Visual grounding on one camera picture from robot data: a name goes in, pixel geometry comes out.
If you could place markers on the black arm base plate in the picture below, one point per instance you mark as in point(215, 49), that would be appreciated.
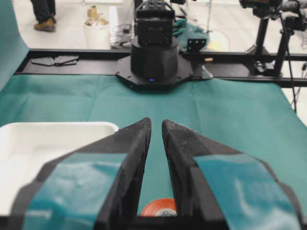
point(155, 75)

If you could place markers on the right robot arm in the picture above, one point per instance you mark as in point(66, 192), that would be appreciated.
point(154, 52)

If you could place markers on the green table cloth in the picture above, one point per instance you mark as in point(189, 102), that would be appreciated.
point(254, 118)

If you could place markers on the green backdrop sheet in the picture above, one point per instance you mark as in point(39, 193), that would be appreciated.
point(13, 49)

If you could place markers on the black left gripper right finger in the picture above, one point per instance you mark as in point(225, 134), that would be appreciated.
point(222, 188)

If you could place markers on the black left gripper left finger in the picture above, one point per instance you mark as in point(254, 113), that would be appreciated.
point(89, 188)

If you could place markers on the black aluminium frame rail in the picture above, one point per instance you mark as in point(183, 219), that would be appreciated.
point(245, 67)

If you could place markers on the red tape roll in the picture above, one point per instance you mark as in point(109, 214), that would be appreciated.
point(164, 207)

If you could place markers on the black camera stand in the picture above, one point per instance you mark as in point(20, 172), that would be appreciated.
point(279, 21)

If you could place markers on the black flat bracket plates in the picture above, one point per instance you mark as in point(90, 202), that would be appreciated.
point(55, 61)

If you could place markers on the white bucket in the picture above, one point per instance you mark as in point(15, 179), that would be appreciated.
point(97, 35)

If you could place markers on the person's legs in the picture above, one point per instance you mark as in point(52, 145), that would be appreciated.
point(44, 11)

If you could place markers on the white plastic tray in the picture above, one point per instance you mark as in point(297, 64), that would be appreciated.
point(26, 146)

